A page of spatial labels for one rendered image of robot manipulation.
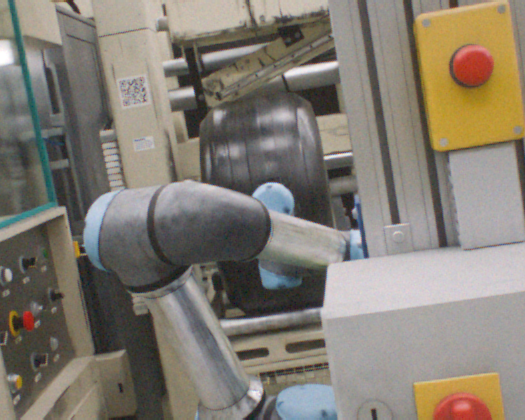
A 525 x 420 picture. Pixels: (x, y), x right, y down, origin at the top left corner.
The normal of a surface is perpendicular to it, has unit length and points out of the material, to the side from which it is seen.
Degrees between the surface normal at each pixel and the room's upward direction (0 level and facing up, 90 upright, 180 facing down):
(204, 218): 78
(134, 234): 89
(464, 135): 90
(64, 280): 90
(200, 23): 90
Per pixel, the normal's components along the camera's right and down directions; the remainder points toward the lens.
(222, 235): 0.41, 0.25
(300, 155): 0.15, -0.38
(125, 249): -0.41, 0.49
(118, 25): -0.04, 0.13
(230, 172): -0.11, -0.29
